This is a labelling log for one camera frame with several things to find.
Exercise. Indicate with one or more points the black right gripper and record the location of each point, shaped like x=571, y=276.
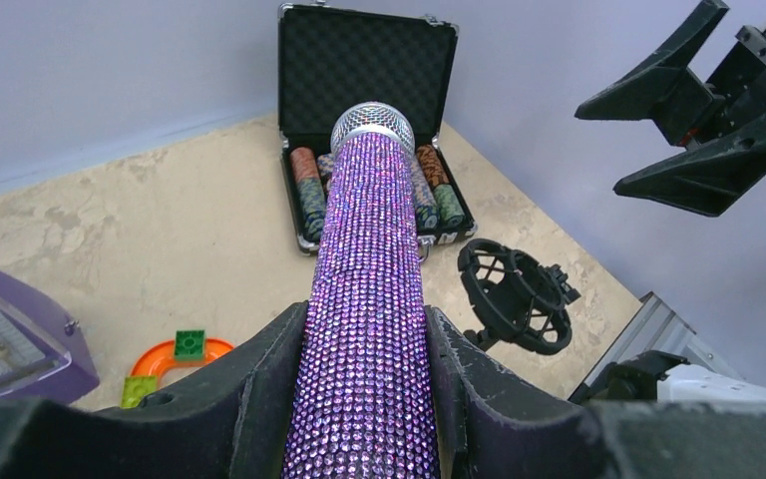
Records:
x=721, y=122

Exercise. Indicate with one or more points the orange curved track piece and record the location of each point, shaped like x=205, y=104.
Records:
x=160, y=359

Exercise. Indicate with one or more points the purple glitter microphone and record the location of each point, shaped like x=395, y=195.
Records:
x=363, y=404

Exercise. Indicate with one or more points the purple metronome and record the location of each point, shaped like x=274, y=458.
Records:
x=43, y=351

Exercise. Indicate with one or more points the black shock mount tripod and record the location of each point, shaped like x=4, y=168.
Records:
x=517, y=299

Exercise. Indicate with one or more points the black poker chip case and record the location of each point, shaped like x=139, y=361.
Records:
x=331, y=59

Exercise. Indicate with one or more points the green toy brick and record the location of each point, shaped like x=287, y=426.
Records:
x=189, y=346

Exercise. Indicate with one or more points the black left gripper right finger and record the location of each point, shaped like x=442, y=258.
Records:
x=493, y=424

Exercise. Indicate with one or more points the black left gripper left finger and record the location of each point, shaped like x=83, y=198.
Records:
x=229, y=419

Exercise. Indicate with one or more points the lime long toy brick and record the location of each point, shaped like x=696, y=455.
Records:
x=135, y=388

